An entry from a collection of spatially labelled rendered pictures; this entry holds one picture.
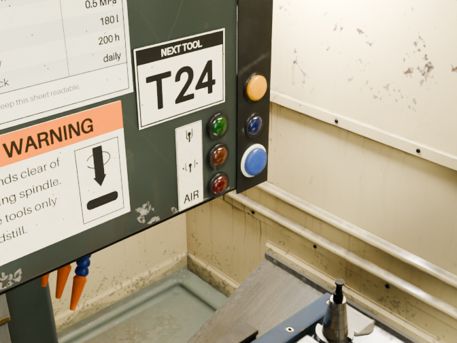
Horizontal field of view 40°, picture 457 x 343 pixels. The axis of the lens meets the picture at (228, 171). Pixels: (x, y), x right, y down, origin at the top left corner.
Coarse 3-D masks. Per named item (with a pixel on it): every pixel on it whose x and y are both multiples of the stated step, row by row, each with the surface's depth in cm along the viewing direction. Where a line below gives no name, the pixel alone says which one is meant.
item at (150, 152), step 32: (128, 0) 48; (160, 0) 51; (192, 0) 53; (224, 0) 55; (160, 32) 52; (192, 32) 54; (224, 32) 56; (224, 64) 58; (128, 96) 52; (128, 128) 53; (160, 128) 55; (128, 160) 54; (160, 160) 57; (160, 192) 58; (128, 224) 57; (32, 256) 51; (64, 256) 53; (0, 288) 50
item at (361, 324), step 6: (348, 306) 111; (348, 312) 110; (354, 312) 110; (360, 312) 110; (348, 318) 108; (354, 318) 108; (360, 318) 108; (366, 318) 108; (354, 324) 107; (360, 324) 107; (366, 324) 107; (372, 324) 107; (354, 330) 106; (360, 330) 106; (366, 330) 106; (372, 330) 106
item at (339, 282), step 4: (336, 280) 100; (340, 280) 100; (336, 284) 99; (340, 284) 99; (336, 288) 100; (340, 288) 100; (336, 292) 100; (340, 292) 100; (336, 296) 100; (340, 296) 100; (336, 300) 100; (340, 300) 100
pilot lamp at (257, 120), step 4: (256, 116) 63; (252, 120) 62; (256, 120) 63; (260, 120) 63; (252, 124) 62; (256, 124) 63; (260, 124) 63; (248, 128) 62; (252, 128) 63; (256, 128) 63; (260, 128) 64; (252, 132) 63; (256, 132) 63
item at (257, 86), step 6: (252, 78) 60; (258, 78) 60; (264, 78) 61; (252, 84) 60; (258, 84) 61; (264, 84) 61; (252, 90) 60; (258, 90) 61; (264, 90) 61; (252, 96) 61; (258, 96) 61
